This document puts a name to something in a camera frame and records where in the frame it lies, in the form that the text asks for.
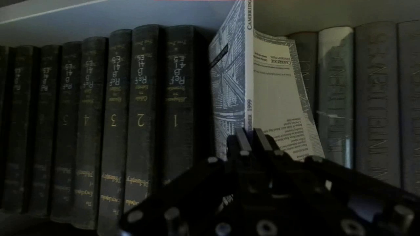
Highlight dark bound numbered volume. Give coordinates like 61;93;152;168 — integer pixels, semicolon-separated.
123;24;166;211
48;42;84;224
95;29;133;236
1;45;38;214
161;25;196;185
0;45;10;207
70;37;109;231
26;45;61;218

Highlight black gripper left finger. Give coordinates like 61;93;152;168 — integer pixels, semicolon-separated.
118;127;254;236

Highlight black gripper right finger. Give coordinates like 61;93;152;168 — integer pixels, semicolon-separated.
254;127;420;236

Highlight small pale booklet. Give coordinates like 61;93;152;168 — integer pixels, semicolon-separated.
252;29;325;163

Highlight grey cloth book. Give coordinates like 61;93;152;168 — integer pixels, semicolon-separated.
286;30;320;129
353;20;403;189
396;19;420;198

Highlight glossy grey book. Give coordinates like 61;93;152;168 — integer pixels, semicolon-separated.
315;25;357;169

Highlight white patterned Cambridge book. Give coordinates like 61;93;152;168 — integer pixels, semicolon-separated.
207;0;256;162

